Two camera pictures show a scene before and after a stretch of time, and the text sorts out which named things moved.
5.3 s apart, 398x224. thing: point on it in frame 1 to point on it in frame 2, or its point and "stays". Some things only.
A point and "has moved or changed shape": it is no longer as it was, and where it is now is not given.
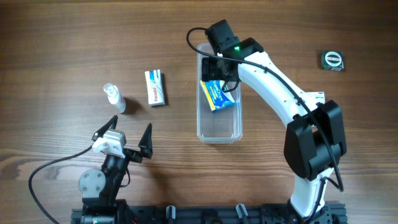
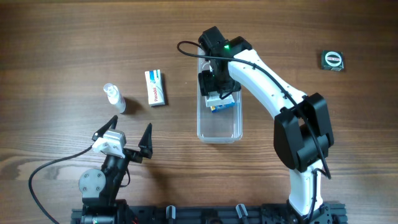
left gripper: [130, 154] stays
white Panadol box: [156, 88] stays
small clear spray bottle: [115, 97] stays
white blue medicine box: [313, 98] has moved or changed shape
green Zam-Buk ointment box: [332, 60] stays
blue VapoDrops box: [216, 98] has moved or changed shape
